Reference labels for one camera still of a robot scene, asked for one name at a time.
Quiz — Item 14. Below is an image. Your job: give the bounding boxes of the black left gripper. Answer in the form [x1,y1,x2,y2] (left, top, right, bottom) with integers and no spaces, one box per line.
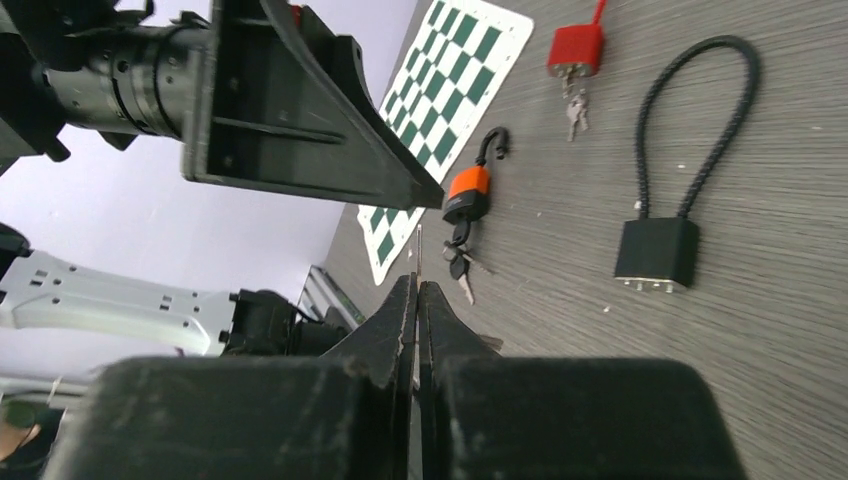
[1,0,443,210]

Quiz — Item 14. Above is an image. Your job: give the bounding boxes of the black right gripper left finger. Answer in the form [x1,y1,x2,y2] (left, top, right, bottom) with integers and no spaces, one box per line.
[44,274,418,479]

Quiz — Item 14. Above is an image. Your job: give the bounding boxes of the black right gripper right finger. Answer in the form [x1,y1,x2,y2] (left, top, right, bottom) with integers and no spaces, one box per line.
[418,282,746,479]

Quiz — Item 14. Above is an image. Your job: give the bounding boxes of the orange black padlock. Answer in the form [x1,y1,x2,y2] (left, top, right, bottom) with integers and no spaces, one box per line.
[442,127,510,225]

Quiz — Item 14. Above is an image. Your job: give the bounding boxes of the black cable padlock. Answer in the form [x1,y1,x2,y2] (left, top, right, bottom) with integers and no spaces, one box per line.
[614,35,762,293]

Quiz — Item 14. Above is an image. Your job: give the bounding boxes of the red cable padlock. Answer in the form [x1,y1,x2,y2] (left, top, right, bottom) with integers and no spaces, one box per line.
[547,0,607,79]

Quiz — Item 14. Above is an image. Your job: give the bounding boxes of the black headed keys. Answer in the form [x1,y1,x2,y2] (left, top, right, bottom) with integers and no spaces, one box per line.
[442,220,494,305]

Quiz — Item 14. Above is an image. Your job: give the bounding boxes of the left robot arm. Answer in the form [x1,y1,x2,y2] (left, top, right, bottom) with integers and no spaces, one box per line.
[1,1,443,356]

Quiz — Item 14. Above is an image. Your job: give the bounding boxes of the green white chessboard mat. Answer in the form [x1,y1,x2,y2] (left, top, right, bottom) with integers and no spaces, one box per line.
[356,0,535,287]

